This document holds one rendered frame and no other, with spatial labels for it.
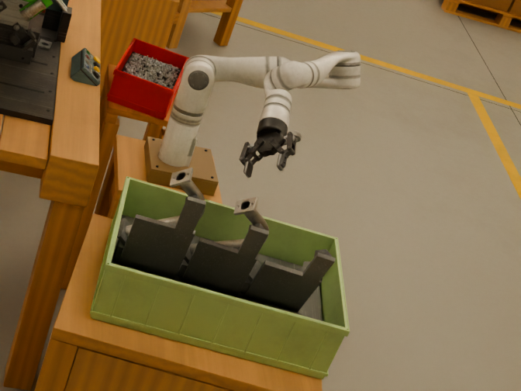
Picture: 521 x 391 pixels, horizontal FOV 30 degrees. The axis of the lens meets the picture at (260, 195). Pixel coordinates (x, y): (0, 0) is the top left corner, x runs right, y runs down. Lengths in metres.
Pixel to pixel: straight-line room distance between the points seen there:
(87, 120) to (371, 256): 2.06
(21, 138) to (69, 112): 0.22
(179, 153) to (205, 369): 0.76
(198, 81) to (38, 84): 0.58
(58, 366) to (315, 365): 0.63
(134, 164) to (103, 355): 0.75
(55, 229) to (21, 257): 0.96
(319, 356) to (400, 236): 2.54
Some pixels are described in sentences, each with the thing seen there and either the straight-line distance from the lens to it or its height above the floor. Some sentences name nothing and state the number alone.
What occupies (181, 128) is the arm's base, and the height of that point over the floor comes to 1.02.
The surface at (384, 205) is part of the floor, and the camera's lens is 5.14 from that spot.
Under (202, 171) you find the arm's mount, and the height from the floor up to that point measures 0.90.
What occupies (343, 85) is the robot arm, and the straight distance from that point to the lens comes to 2.80.
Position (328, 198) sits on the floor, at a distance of 4.97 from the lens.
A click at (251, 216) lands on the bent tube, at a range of 2.28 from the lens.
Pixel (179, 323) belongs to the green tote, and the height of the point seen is 0.84.
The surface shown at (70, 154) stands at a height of 0.90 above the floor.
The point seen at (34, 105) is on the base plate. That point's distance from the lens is 2.98.
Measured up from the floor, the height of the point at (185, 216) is 1.09.
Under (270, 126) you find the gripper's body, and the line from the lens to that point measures 2.41.
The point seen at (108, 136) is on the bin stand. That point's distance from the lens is 3.37.
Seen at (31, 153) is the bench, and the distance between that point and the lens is 2.78.
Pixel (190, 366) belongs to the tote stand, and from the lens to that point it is 2.37.
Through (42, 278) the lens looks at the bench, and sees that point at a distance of 3.01.
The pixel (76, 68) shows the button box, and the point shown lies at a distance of 3.20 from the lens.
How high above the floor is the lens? 2.31
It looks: 29 degrees down
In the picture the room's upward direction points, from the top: 22 degrees clockwise
